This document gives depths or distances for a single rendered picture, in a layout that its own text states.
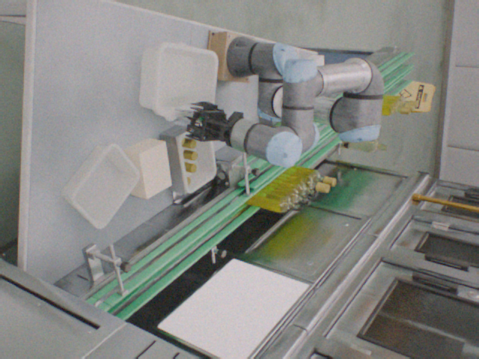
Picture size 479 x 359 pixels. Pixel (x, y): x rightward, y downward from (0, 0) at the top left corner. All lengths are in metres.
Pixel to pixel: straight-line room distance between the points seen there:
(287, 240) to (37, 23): 1.12
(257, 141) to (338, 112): 0.49
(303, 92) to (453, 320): 0.90
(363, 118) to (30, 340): 1.02
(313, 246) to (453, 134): 6.35
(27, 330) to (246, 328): 0.65
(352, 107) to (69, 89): 0.80
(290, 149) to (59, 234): 0.80
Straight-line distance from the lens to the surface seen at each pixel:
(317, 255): 1.89
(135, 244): 1.73
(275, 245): 1.95
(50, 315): 1.29
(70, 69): 1.56
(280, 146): 1.11
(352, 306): 1.75
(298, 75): 1.18
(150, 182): 1.72
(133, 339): 1.14
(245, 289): 1.76
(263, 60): 1.85
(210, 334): 1.62
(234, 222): 1.93
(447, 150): 8.28
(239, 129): 1.17
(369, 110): 1.53
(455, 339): 1.69
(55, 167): 1.56
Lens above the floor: 1.99
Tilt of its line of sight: 33 degrees down
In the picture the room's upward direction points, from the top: 104 degrees clockwise
